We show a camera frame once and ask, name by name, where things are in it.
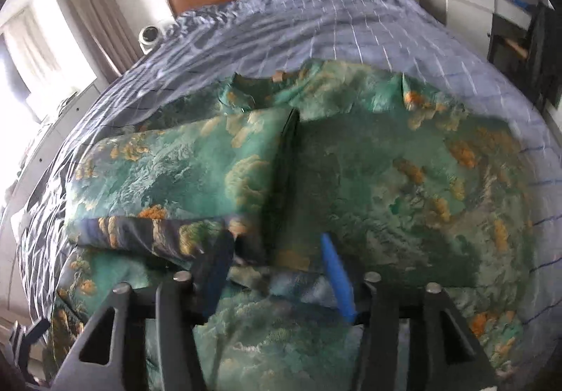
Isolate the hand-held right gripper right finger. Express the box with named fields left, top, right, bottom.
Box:
left=320, top=234, right=499, bottom=391

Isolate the small white fan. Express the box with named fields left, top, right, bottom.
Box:
left=137, top=23, right=165, bottom=56

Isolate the beige curtain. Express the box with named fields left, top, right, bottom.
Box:
left=52, top=0, right=143, bottom=76

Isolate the dark jacket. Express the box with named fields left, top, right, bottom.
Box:
left=524, top=0, right=562, bottom=113

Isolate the sheer white window curtain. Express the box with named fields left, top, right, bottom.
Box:
left=0, top=0, right=98, bottom=122

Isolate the white window cabinet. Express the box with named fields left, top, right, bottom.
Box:
left=0, top=81, right=110, bottom=238

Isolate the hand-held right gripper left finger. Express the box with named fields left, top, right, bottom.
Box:
left=53, top=236, right=235, bottom=391

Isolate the wooden chair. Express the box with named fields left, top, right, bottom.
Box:
left=487, top=20, right=534, bottom=67

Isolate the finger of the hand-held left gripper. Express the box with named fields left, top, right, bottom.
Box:
left=24, top=317, right=52, bottom=345

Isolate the green landscape print jacket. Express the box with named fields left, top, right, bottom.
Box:
left=44, top=58, right=535, bottom=391

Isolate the bed with blue checked cover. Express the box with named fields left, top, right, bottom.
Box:
left=0, top=0, right=562, bottom=332

